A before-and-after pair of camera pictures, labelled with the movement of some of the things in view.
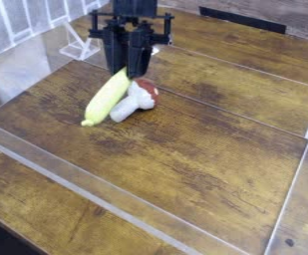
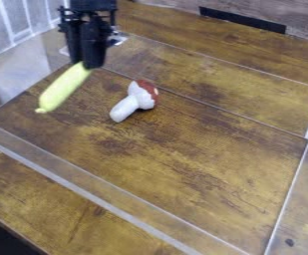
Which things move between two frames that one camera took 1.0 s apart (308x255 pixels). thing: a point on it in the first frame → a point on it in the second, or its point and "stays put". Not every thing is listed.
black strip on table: [243, 20] stays put
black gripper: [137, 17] → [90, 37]
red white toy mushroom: [142, 97] stays put
